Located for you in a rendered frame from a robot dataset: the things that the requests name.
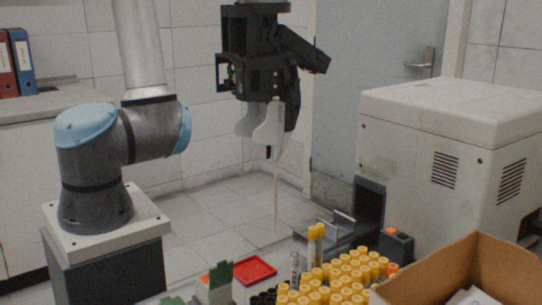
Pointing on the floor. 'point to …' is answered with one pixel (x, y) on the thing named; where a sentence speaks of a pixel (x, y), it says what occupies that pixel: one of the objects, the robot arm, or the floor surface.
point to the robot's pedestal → (106, 274)
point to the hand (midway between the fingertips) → (275, 150)
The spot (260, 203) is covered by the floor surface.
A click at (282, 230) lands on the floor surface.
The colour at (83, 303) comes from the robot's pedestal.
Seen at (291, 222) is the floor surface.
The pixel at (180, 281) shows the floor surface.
